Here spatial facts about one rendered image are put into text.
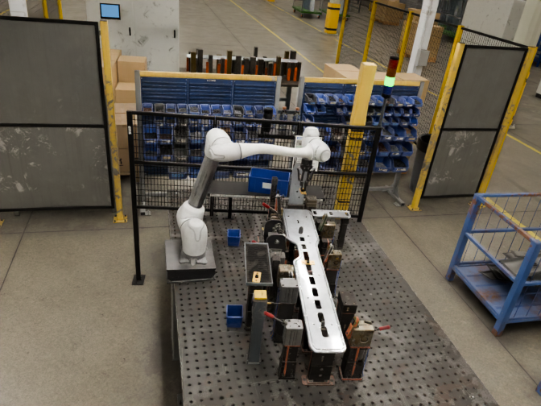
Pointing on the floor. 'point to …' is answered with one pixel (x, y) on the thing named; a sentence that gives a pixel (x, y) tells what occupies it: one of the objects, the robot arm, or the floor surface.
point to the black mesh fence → (222, 166)
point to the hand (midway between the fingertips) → (303, 185)
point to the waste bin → (419, 159)
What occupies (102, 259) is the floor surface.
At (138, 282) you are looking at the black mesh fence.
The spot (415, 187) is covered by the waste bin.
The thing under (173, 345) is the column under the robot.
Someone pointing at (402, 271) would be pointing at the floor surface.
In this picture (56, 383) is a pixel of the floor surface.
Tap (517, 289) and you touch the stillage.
